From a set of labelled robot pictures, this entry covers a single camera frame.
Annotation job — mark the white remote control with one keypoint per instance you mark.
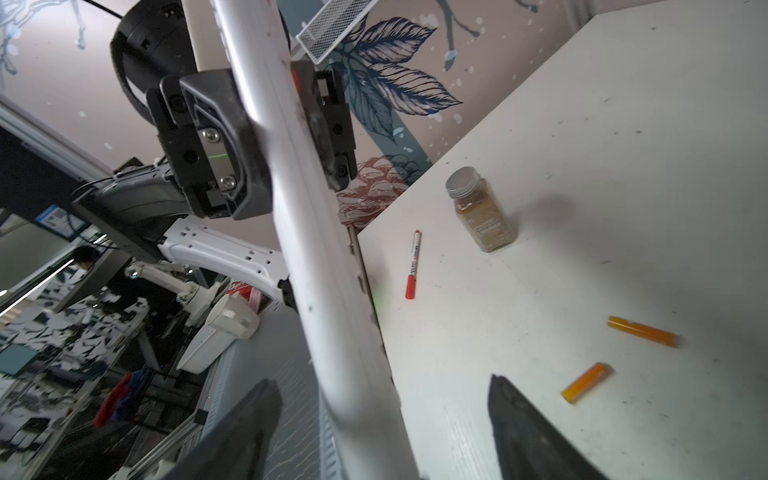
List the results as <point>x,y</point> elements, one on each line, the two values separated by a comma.
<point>337,316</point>

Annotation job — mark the orange battery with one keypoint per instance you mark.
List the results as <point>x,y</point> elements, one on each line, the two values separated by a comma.
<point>586,382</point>
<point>644,331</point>

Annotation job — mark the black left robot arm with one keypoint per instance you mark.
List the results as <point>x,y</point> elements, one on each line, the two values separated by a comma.
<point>144,210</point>

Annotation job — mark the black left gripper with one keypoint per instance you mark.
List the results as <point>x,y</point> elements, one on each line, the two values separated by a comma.
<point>214,152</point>

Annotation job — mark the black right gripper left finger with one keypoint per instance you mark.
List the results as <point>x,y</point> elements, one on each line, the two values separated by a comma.
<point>238,447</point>

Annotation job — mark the white mesh wall tray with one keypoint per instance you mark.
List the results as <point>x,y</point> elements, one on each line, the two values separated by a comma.
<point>332,24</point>

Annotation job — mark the glass spice jar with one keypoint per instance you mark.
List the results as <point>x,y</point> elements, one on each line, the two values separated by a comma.
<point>478,210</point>

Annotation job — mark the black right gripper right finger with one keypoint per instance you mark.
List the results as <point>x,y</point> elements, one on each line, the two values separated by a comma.
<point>527,445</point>

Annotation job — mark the red marker left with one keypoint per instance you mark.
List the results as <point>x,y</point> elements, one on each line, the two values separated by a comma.
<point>412,276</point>

